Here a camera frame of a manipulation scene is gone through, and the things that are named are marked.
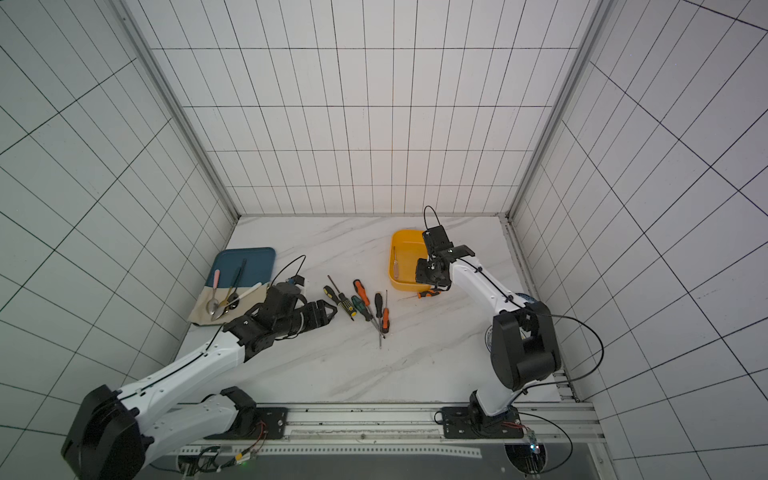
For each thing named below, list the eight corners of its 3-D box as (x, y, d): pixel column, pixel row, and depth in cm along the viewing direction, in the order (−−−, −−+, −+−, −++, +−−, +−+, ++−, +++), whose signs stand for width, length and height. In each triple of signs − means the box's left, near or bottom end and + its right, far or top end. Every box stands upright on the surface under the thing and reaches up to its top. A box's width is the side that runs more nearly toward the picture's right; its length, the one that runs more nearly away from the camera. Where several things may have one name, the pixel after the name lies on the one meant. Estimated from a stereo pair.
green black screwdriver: (381, 340, 88) (381, 338, 87) (350, 300, 97) (349, 297, 96) (387, 335, 89) (387, 333, 88) (356, 296, 98) (355, 293, 96)
